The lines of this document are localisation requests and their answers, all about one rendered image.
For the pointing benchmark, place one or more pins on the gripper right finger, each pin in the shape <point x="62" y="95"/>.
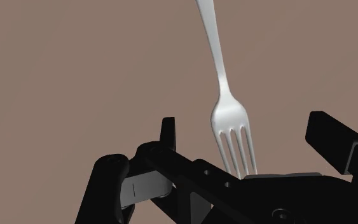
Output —
<point x="336" y="139"/>

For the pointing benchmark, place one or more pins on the silver metal fork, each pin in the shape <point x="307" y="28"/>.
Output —
<point x="228" y="114"/>

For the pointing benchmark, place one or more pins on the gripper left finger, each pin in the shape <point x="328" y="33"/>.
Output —
<point x="163" y="161"/>

